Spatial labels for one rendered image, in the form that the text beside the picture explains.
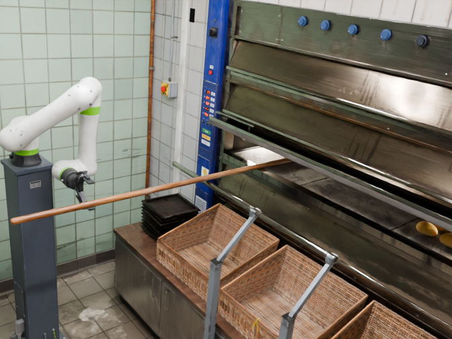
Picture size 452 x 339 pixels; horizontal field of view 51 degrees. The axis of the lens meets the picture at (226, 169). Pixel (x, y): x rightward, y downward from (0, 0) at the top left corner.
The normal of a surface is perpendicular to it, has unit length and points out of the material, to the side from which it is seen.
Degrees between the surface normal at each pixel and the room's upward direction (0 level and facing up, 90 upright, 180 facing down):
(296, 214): 70
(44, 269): 90
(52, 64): 90
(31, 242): 90
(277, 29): 93
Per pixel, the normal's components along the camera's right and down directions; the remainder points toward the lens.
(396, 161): -0.69, -0.16
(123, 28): 0.63, 0.33
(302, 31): -0.77, 0.17
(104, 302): 0.09, -0.93
